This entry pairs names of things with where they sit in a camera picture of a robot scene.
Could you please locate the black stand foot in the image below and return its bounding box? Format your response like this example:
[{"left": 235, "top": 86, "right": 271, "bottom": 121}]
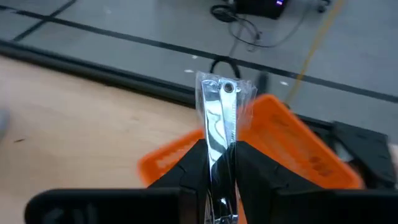
[{"left": 257, "top": 70, "right": 271, "bottom": 96}]

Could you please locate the coiled black floor cable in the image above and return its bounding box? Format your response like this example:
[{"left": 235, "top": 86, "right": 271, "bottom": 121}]
[{"left": 208, "top": 57, "right": 242, "bottom": 79}]

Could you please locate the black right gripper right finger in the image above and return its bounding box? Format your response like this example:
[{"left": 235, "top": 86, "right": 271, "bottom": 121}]
[{"left": 233, "top": 140, "right": 323, "bottom": 224}]

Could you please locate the yellow floor cable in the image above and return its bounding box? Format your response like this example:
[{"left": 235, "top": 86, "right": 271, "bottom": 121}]
[{"left": 284, "top": 0, "right": 346, "bottom": 103}]

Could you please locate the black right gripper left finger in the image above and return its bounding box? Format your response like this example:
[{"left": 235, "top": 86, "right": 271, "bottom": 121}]
[{"left": 148, "top": 138, "right": 213, "bottom": 224}]

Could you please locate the silver nail clipper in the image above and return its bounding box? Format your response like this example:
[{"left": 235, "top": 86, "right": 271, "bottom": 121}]
[{"left": 195, "top": 70, "right": 259, "bottom": 224}]

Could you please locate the black looped floor cable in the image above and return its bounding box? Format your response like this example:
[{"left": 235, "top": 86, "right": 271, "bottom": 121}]
[{"left": 210, "top": 2, "right": 312, "bottom": 50}]

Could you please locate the black electronics box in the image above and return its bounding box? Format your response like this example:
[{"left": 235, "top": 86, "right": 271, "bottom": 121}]
[{"left": 233, "top": 0, "right": 289, "bottom": 20}]

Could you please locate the orange plastic basket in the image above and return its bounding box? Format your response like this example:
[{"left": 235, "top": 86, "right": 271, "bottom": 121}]
[{"left": 136, "top": 93, "right": 365, "bottom": 224}]

